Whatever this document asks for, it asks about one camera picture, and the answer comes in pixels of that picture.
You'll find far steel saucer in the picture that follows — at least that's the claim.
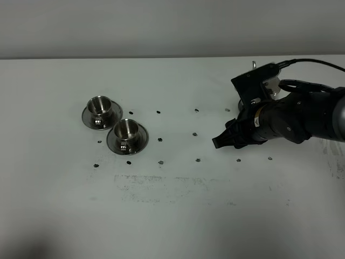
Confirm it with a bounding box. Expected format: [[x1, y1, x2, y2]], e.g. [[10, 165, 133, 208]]
[[81, 101, 123, 130]]

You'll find near steel teacup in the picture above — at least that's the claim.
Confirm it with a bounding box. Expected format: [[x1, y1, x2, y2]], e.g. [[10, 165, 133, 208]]
[[113, 118, 139, 153]]

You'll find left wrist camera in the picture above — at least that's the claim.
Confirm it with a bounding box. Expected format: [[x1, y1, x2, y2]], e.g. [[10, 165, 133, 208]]
[[231, 63, 280, 108]]

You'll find far steel teacup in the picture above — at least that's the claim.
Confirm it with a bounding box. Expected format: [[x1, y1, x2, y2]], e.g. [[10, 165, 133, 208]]
[[86, 96, 113, 129]]

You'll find steel saucer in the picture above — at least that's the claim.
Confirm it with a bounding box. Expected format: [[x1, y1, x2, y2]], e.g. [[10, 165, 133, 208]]
[[81, 101, 123, 130], [106, 124, 149, 156]]

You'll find steel teapot coaster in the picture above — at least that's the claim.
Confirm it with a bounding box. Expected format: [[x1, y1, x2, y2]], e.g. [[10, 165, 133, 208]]
[[238, 100, 244, 112]]

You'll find stainless steel teapot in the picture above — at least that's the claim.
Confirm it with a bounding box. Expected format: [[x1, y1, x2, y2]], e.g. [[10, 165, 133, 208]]
[[250, 60, 280, 100]]

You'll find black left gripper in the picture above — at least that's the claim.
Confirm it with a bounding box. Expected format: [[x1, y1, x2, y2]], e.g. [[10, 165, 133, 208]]
[[212, 94, 312, 149]]

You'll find near steel saucer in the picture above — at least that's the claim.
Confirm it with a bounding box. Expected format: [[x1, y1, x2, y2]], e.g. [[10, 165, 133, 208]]
[[106, 124, 149, 156]]

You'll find black left camera cable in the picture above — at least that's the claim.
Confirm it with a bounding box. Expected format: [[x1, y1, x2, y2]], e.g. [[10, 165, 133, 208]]
[[277, 58, 345, 94]]

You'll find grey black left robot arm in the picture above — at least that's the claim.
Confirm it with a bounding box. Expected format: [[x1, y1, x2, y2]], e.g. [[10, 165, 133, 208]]
[[212, 87, 344, 149]]

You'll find steel teacup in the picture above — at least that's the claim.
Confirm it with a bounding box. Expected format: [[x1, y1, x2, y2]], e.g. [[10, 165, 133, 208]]
[[86, 96, 113, 129], [113, 118, 139, 153]]

